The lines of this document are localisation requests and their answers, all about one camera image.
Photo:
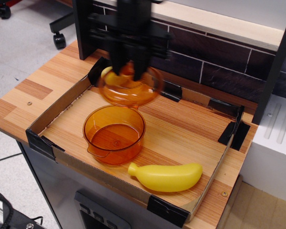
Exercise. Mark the orange transparent plastic pot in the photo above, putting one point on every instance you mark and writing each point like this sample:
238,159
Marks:
114,134

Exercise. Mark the black vertical post right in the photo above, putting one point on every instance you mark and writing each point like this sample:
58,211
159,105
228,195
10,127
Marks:
271,81

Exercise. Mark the black caster wheel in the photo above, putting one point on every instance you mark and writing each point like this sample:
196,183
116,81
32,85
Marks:
5,12

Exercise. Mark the yellow toy banana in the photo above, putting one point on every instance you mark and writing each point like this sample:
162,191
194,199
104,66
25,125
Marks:
167,178

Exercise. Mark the yellow toy potato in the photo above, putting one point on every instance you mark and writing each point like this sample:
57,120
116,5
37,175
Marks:
109,77

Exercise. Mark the black vertical post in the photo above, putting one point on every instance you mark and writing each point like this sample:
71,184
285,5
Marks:
271,81
81,10

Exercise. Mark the black office chair base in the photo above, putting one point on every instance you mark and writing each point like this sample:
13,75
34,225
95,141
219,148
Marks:
58,25

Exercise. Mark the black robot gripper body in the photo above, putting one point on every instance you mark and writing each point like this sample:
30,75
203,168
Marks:
131,24

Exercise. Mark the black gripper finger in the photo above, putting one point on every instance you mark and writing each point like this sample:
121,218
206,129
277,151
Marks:
141,60
119,55

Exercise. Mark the black vertical post left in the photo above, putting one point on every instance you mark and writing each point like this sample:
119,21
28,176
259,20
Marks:
81,10

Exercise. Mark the grey toy oven front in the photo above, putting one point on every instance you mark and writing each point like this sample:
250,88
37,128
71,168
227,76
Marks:
95,216

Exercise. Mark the white toy sink drainboard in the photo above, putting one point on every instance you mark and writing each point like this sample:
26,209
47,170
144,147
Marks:
265,164

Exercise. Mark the orange transparent pot lid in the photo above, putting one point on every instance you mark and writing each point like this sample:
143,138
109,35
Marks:
132,93

